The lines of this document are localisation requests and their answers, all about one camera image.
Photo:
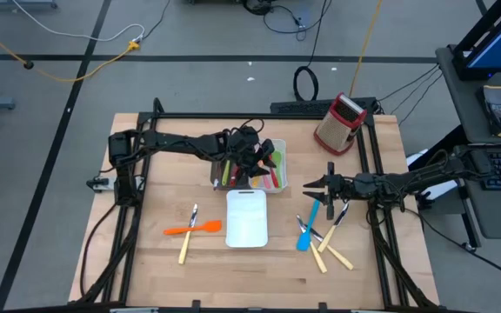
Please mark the white plastic box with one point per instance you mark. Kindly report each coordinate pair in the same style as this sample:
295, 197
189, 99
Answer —
442, 190

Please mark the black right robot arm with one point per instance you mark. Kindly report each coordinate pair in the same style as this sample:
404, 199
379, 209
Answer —
407, 182

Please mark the grey computer desk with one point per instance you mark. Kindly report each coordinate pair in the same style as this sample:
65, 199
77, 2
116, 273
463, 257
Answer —
463, 108

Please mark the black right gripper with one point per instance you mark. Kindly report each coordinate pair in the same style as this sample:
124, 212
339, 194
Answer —
342, 187

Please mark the green silicone spoon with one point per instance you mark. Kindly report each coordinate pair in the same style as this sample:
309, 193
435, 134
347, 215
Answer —
225, 171

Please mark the red silicone spoon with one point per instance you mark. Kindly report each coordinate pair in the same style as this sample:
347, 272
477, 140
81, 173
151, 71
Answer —
233, 176

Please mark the black power strip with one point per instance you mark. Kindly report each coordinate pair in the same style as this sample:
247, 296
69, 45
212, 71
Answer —
298, 107

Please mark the orange silicone spatula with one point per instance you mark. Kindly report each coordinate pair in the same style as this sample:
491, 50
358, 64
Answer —
211, 226

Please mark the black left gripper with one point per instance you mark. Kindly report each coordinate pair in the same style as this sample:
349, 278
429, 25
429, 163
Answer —
242, 145

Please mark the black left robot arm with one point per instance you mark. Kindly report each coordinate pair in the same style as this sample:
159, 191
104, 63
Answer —
176, 143

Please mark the blue silicone spatula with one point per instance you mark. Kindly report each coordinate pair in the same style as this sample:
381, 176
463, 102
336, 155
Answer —
303, 241

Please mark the small black floor puck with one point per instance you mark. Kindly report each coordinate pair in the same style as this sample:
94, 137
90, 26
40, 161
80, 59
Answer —
28, 65

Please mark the yellow silicone spatula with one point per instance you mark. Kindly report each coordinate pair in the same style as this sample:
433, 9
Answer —
255, 181

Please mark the green silicone spatula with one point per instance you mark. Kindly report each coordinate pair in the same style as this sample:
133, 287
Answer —
279, 163

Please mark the red silicone spatula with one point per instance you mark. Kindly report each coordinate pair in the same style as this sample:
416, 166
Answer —
273, 174

